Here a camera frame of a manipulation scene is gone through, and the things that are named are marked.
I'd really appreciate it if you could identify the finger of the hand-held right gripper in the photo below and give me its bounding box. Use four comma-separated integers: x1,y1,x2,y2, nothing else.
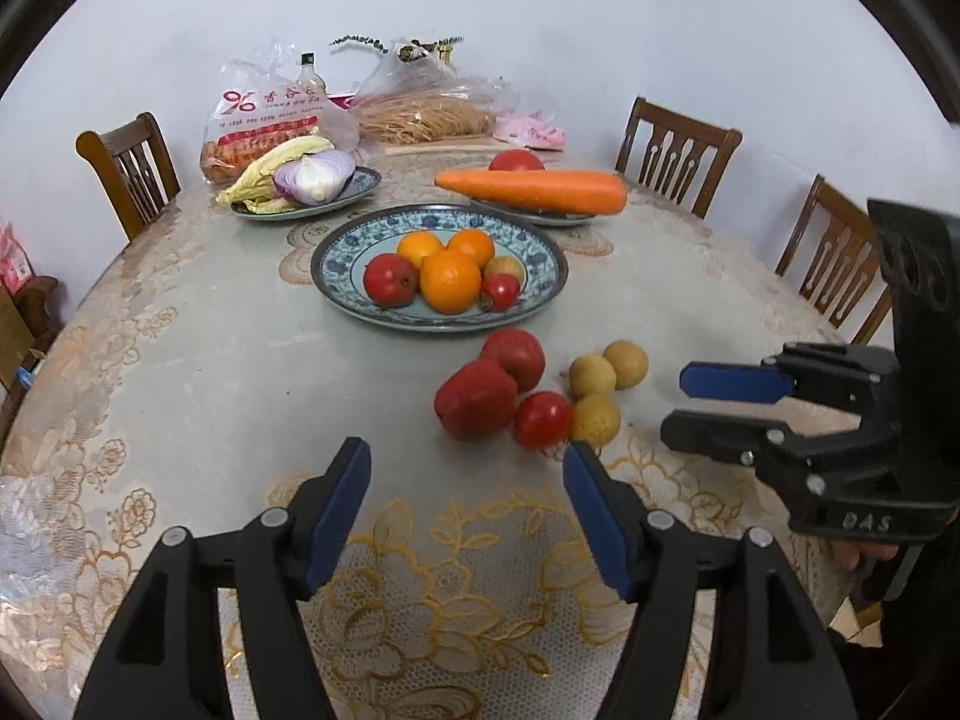
660,407,901,501
679,343,901,411

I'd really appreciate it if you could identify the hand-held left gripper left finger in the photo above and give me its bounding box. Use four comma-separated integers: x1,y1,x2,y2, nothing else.
71,435,374,720

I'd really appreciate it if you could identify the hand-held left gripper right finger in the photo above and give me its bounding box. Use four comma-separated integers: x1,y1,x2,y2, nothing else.
562,442,860,720

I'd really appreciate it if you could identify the small red tomato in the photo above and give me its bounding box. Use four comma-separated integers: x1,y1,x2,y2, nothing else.
480,274,521,312
512,391,575,452

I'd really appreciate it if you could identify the red apple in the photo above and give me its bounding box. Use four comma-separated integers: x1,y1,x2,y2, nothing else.
480,328,547,393
363,253,420,307
433,358,520,442

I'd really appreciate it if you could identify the orange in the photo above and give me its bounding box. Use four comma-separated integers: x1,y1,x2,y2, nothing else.
446,228,496,269
418,249,482,316
396,231,445,269

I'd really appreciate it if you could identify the blue patterned plate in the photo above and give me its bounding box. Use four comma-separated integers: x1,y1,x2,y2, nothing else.
310,204,569,333

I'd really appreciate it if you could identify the person's right hand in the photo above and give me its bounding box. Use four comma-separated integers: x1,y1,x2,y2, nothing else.
831,538,901,571

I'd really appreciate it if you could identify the wooden chair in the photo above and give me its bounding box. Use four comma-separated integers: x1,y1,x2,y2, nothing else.
75,112,182,242
775,174,897,346
615,96,743,220

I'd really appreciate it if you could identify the floral lace tablecloth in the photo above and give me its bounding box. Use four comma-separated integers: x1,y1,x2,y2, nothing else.
0,139,893,720

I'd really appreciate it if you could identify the plate under carrot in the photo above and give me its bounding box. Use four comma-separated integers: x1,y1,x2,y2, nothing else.
469,199,601,228

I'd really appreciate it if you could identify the large carrot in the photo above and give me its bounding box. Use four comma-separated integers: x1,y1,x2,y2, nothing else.
433,169,628,216

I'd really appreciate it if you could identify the pink packet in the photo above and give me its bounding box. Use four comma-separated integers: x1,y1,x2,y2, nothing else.
491,109,566,151

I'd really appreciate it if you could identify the plate under cabbage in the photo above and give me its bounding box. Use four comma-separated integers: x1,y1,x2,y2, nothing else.
230,166,383,222

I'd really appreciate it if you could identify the halved red onion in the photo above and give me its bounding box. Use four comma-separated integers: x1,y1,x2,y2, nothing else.
272,149,357,206

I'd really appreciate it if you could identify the napa cabbage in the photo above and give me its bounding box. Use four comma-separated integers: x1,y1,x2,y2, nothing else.
216,136,336,215

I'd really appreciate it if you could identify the brown cardboard box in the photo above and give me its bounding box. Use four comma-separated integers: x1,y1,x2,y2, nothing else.
0,281,46,398

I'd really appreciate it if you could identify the wooden cutting board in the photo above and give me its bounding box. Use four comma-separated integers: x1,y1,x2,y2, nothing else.
385,133,500,157

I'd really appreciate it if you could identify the red print snack bag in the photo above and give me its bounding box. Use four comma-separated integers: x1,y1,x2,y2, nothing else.
199,37,361,185

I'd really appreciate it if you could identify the clear bag of noodles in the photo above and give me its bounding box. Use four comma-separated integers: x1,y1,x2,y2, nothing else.
349,36,521,147

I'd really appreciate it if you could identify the pink plastic bag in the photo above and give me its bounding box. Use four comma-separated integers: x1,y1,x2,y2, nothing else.
0,221,37,293

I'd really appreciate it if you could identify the glass bottle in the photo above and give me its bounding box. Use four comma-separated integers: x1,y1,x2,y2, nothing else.
294,52,325,102

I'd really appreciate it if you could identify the dried flower sprig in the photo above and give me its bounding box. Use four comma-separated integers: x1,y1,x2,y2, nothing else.
328,34,464,57

